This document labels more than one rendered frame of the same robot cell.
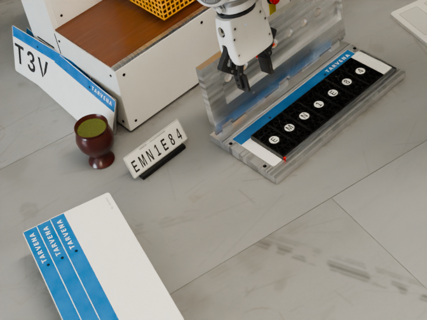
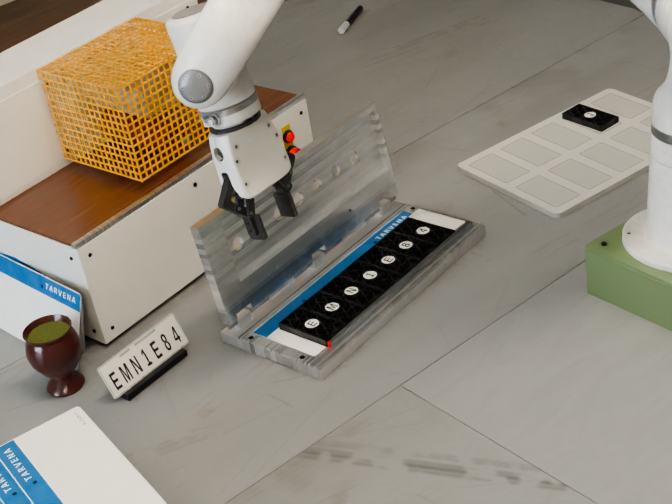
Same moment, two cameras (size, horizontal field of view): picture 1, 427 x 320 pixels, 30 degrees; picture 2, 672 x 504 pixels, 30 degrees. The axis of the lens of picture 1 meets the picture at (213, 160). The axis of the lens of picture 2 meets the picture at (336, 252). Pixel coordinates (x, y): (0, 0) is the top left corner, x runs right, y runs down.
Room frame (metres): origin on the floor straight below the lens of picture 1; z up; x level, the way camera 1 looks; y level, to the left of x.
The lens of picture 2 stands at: (-0.35, 0.05, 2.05)
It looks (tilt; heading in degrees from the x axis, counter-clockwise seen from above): 32 degrees down; 351
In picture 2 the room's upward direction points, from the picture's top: 10 degrees counter-clockwise
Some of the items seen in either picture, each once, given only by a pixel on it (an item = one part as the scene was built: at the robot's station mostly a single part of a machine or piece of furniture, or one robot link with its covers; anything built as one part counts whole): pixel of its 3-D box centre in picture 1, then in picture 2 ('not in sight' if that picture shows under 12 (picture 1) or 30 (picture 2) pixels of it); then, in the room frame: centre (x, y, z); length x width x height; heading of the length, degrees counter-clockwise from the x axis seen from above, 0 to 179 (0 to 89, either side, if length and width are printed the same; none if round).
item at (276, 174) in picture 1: (309, 103); (357, 277); (1.33, -0.24, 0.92); 0.44 x 0.21 x 0.04; 127
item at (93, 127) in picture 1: (96, 143); (56, 357); (1.28, 0.25, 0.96); 0.09 x 0.09 x 0.11
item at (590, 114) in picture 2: not in sight; (590, 117); (1.66, -0.79, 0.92); 0.10 x 0.05 x 0.01; 25
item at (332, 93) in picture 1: (333, 94); (388, 262); (1.34, -0.30, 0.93); 0.10 x 0.05 x 0.01; 36
